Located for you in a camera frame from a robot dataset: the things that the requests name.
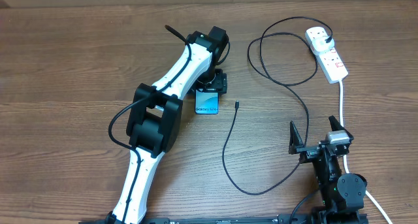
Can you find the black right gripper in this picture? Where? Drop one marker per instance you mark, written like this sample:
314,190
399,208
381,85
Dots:
308,152

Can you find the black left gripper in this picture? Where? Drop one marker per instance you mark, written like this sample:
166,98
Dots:
219,83

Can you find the blue Galaxy smartphone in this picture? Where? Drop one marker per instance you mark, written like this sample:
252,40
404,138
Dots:
206,102

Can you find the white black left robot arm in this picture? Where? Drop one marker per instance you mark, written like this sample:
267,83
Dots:
149,126

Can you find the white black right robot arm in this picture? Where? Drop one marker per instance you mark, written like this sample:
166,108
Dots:
342,194

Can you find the white charger plug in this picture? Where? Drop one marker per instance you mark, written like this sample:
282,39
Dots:
321,45

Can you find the white power strip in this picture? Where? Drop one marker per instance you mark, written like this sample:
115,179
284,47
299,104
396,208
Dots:
330,62

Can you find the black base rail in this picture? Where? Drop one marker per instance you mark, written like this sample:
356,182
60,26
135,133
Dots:
280,219

